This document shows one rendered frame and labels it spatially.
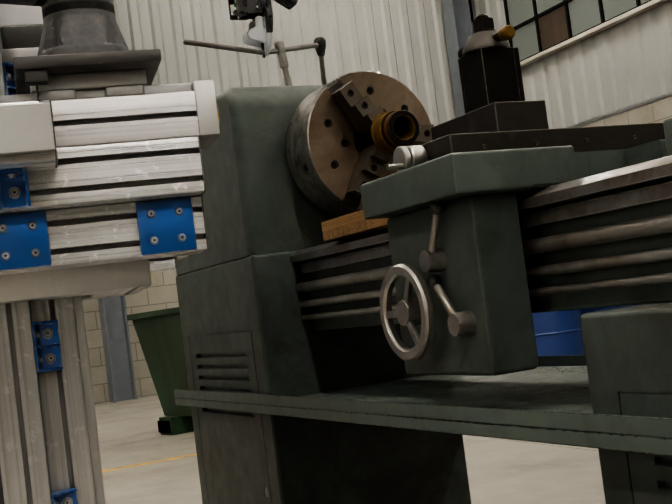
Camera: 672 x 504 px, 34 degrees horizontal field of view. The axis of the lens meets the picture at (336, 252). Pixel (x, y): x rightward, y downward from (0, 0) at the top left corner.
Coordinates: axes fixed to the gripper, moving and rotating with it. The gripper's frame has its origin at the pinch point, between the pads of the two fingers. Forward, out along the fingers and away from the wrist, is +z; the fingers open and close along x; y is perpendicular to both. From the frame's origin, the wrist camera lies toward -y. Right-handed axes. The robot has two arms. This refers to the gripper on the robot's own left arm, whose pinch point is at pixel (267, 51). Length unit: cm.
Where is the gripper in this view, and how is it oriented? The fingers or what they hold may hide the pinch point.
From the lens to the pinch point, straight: 262.3
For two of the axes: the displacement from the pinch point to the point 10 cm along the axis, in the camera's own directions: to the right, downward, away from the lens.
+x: 4.2, -1.0, -9.0
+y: -9.0, 0.9, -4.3
